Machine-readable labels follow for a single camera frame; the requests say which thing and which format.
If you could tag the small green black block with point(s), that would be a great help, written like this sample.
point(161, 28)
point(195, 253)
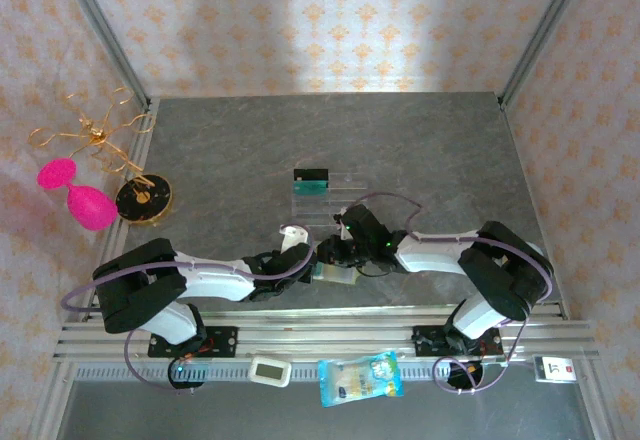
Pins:
point(311, 175)

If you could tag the wide aluminium base rail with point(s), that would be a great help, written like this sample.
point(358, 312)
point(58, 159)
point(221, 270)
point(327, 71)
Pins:
point(325, 332)

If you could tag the teal credit card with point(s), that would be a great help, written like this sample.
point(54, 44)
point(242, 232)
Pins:
point(310, 188)

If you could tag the clear acrylic card stand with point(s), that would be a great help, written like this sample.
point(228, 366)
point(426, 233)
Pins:
point(345, 190)

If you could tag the blue snack packet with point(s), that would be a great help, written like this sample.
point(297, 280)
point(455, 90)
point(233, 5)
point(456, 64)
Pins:
point(360, 377)

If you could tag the aluminium side rail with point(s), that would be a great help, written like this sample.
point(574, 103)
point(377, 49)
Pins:
point(107, 255)
point(521, 160)

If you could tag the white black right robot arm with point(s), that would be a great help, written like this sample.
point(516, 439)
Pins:
point(440, 255)

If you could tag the white label card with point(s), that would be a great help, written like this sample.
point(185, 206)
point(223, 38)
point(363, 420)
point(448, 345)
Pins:
point(552, 370)

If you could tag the aluminium corner post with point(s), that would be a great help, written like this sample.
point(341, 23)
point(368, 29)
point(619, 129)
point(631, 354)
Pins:
point(542, 35)
point(105, 35)

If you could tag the white digital timer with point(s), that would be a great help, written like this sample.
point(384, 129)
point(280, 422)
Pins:
point(270, 371)

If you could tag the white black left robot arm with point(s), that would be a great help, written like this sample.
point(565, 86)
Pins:
point(215, 280)

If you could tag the pink goblet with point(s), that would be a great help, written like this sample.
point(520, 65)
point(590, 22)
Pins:
point(90, 207)

